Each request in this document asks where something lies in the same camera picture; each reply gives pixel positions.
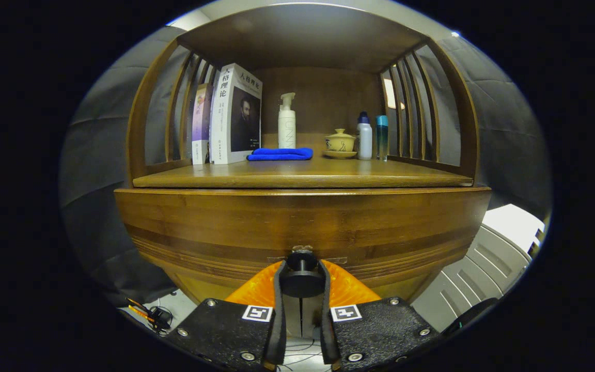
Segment black and orange cable plug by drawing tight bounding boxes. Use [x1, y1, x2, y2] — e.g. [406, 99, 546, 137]
[124, 297, 174, 334]

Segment black backdrop cloth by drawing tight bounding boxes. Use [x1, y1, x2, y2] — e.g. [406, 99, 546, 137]
[60, 26, 551, 311]

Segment white pump bottle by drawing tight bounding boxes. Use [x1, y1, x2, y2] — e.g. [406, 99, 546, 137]
[278, 92, 296, 149]

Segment black drawer knob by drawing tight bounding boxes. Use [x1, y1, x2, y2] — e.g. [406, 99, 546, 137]
[279, 252, 326, 299]

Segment wooden countertop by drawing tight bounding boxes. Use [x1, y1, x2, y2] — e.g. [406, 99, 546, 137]
[132, 155, 474, 189]

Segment white book with portrait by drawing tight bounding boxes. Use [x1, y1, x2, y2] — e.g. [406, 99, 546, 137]
[210, 63, 263, 165]

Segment wooden cabinet with slatted shelf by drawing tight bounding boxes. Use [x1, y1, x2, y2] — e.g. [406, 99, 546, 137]
[114, 3, 492, 339]

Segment purple white book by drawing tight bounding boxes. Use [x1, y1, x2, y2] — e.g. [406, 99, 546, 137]
[191, 83, 213, 165]

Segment blue folded cloth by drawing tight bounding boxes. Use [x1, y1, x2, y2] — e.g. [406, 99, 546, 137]
[247, 147, 314, 161]

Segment teal slim bottle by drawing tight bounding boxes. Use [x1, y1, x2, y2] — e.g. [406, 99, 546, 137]
[376, 115, 389, 162]

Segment white bottle with blue cap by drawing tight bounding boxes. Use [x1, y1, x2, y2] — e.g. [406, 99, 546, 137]
[357, 112, 373, 160]

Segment black rounded object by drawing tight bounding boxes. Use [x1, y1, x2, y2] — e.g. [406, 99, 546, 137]
[442, 297, 499, 336]

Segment black floor cables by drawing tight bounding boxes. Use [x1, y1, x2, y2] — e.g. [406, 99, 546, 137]
[283, 338, 332, 371]

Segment wooden drawer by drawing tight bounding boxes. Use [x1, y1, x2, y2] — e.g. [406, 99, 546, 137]
[114, 187, 492, 305]

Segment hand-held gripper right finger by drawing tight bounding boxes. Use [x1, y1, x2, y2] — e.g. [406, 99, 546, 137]
[318, 260, 442, 371]

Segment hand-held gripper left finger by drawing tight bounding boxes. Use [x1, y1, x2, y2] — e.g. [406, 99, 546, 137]
[166, 260, 289, 371]

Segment beige lidded teacup with saucer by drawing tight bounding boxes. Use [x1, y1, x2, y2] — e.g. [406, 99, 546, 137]
[323, 128, 358, 159]

